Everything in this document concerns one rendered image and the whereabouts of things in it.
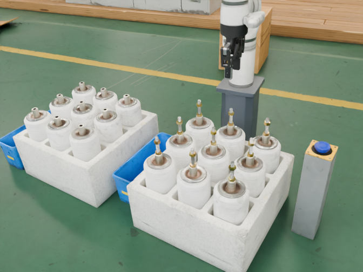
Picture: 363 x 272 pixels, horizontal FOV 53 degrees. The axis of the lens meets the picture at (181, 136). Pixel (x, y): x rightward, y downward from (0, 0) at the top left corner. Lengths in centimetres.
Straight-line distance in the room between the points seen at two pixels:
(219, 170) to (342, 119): 88
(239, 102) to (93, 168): 57
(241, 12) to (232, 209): 51
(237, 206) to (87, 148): 55
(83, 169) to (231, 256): 54
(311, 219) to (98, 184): 70
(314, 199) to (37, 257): 85
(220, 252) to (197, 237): 7
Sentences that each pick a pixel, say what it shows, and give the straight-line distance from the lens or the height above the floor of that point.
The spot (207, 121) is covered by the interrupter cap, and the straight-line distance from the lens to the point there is 124.
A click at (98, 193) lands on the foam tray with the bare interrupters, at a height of 6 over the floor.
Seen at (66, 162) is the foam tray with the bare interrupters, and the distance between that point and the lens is 129.
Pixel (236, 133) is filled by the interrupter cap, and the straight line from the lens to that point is 118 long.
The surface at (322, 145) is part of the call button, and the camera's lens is 103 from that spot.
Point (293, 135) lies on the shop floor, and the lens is 165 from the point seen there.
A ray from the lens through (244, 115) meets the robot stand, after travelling 138.
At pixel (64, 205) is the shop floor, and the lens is 138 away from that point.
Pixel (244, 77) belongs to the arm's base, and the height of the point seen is 34.
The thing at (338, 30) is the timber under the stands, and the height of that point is 8.
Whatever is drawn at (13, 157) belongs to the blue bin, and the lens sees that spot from 160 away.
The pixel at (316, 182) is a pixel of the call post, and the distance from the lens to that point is 107.
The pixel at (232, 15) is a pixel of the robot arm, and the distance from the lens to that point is 99.
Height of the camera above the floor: 92
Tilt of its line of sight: 35 degrees down
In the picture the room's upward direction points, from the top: 4 degrees counter-clockwise
